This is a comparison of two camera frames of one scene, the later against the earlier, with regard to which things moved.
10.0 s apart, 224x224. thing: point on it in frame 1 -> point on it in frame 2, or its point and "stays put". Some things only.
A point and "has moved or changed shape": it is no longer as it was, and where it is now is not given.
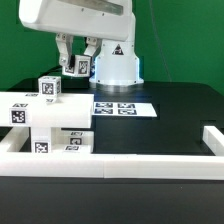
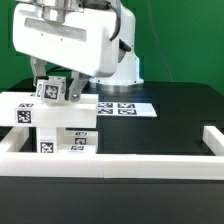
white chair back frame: (71, 110) stays put
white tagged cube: (49, 85) has moved or changed shape
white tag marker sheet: (126, 109) stays put
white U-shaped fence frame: (14, 162) stays put
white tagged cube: (82, 67) has moved or changed shape
